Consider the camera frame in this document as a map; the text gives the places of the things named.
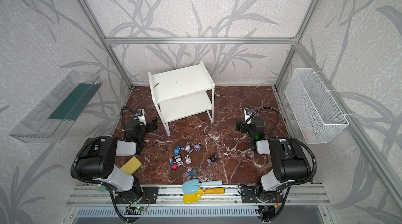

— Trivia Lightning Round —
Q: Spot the black-headed purple figurine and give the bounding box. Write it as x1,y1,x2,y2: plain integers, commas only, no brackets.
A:
207,153,219,164

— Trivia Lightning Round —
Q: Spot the black eared purple figurine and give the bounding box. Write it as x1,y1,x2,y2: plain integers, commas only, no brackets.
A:
193,143,202,151

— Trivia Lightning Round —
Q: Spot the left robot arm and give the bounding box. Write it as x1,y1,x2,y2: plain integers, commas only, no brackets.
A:
70,106,158,203

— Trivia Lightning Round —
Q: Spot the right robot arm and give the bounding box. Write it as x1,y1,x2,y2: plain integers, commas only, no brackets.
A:
236,107,317,206

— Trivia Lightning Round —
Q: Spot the white two-tier metal shelf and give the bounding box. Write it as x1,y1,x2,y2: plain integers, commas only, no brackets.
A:
148,61,215,136

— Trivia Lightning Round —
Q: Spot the yellow sponge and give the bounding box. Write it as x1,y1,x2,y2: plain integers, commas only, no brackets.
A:
120,157,142,175

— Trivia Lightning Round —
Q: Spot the brown plastic toy rake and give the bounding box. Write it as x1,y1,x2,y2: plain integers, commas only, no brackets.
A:
256,161,272,174

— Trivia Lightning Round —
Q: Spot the blue-capped small figurine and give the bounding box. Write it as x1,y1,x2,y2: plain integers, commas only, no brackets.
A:
174,146,181,156

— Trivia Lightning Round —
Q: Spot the pink item in basket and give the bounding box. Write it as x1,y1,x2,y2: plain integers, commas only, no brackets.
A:
303,127,316,141

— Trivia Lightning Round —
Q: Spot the purple pale lying figurine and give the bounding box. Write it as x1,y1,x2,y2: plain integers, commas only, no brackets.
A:
181,142,194,153

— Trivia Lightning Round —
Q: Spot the pink white small figurine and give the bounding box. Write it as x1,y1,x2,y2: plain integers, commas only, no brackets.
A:
185,155,192,164

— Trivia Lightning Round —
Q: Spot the pale green plastic object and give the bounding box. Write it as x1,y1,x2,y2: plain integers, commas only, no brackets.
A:
97,184,107,192

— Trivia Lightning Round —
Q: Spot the grey blue small figurine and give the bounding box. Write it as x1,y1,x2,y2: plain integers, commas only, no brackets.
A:
189,168,199,178

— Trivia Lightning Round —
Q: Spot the green circuit board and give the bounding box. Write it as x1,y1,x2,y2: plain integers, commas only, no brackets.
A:
125,206,148,216

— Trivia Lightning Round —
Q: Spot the light blue toy shovel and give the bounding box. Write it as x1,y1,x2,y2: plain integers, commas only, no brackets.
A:
182,179,223,195

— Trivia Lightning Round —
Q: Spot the yellow toy shovel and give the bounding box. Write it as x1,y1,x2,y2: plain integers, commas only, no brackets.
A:
183,187,225,204

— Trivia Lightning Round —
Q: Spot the white wire mesh basket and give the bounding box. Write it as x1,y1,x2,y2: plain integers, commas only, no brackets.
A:
285,68,349,144

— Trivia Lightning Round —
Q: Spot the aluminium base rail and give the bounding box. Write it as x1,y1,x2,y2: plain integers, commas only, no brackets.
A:
66,184,330,207

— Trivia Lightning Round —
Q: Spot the clear plastic wall tray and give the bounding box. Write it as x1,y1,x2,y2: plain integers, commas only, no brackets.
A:
9,71,103,143

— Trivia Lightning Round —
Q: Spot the aluminium cage frame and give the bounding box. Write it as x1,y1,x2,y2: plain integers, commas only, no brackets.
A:
76,0,402,207

